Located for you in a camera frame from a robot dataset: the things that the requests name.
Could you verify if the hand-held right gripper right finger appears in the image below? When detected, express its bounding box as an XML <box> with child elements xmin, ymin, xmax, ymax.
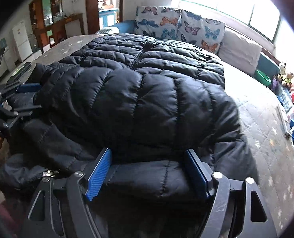
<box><xmin>184</xmin><ymin>149</ymin><xmax>278</xmax><ymax>238</ymax></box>

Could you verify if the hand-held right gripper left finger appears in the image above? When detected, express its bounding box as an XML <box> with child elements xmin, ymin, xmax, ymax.
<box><xmin>19</xmin><ymin>147</ymin><xmax>113</xmax><ymax>238</ymax></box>

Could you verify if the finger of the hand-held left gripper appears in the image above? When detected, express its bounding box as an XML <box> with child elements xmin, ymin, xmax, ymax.
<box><xmin>0</xmin><ymin>81</ymin><xmax>42</xmax><ymax>101</ymax></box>
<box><xmin>0</xmin><ymin>103</ymin><xmax>42</xmax><ymax>130</ymax></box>

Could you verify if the black puffer jacket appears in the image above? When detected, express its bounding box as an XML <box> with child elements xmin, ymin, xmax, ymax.
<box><xmin>0</xmin><ymin>33</ymin><xmax>259</xmax><ymax>238</ymax></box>

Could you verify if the black case with green label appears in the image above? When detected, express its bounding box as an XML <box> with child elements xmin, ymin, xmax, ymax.
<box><xmin>5</xmin><ymin>62</ymin><xmax>34</xmax><ymax>85</ymax></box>

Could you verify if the white refrigerator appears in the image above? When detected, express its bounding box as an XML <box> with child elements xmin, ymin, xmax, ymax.
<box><xmin>12</xmin><ymin>21</ymin><xmax>33</xmax><ymax>61</ymax></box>

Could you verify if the wooden glass cabinet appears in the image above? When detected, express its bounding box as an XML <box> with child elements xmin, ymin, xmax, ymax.
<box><xmin>29</xmin><ymin>0</ymin><xmax>63</xmax><ymax>46</ymax></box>

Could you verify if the wooden desk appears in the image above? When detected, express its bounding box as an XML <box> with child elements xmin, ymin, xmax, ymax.
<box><xmin>34</xmin><ymin>13</ymin><xmax>85</xmax><ymax>48</ymax></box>

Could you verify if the grey star-print mattress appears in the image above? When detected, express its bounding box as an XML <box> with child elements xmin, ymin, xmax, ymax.
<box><xmin>0</xmin><ymin>34</ymin><xmax>294</xmax><ymax>231</ymax></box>

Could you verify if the grey patterned cloth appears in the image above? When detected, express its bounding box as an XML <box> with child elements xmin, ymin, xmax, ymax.
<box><xmin>96</xmin><ymin>27</ymin><xmax>120</xmax><ymax>36</ymax></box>

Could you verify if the white flat board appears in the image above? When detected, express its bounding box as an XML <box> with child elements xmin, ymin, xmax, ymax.
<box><xmin>277</xmin><ymin>105</ymin><xmax>292</xmax><ymax>137</ymax></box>

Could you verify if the blue cabinet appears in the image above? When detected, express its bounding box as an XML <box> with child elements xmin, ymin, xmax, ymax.
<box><xmin>99</xmin><ymin>7</ymin><xmax>118</xmax><ymax>29</ymax></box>

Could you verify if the blue cushion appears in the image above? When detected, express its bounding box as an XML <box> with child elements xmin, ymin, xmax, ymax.
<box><xmin>115</xmin><ymin>20</ymin><xmax>136</xmax><ymax>34</ymax></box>

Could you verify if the blue patterned box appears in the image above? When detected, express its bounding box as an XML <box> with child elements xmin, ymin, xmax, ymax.
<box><xmin>277</xmin><ymin>84</ymin><xmax>293</xmax><ymax>112</ymax></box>

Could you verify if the green basin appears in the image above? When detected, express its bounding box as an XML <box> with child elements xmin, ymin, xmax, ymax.
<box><xmin>255</xmin><ymin>69</ymin><xmax>272</xmax><ymax>86</ymax></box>

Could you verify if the purple toy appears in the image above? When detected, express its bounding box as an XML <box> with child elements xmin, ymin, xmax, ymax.
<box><xmin>271</xmin><ymin>76</ymin><xmax>283</xmax><ymax>93</ymax></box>

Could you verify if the teal cushion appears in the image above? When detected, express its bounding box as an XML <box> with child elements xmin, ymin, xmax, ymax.
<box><xmin>256</xmin><ymin>53</ymin><xmax>280</xmax><ymax>80</ymax></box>

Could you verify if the yellow black plush toy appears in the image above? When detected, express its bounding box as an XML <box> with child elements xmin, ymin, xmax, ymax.
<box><xmin>281</xmin><ymin>72</ymin><xmax>294</xmax><ymax>88</ymax></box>

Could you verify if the white pillow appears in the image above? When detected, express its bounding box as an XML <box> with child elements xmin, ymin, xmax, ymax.
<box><xmin>218</xmin><ymin>26</ymin><xmax>262</xmax><ymax>69</ymax></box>

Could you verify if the butterfly print pillow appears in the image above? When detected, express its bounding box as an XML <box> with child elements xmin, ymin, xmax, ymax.
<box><xmin>178</xmin><ymin>9</ymin><xmax>226</xmax><ymax>54</ymax></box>
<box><xmin>134</xmin><ymin>5</ymin><xmax>182</xmax><ymax>40</ymax></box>

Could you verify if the window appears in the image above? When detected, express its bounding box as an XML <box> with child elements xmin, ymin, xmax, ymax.
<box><xmin>180</xmin><ymin>0</ymin><xmax>282</xmax><ymax>43</ymax></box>

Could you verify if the brown door frame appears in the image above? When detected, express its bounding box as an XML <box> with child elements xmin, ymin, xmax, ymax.
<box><xmin>85</xmin><ymin>0</ymin><xmax>124</xmax><ymax>34</ymax></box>

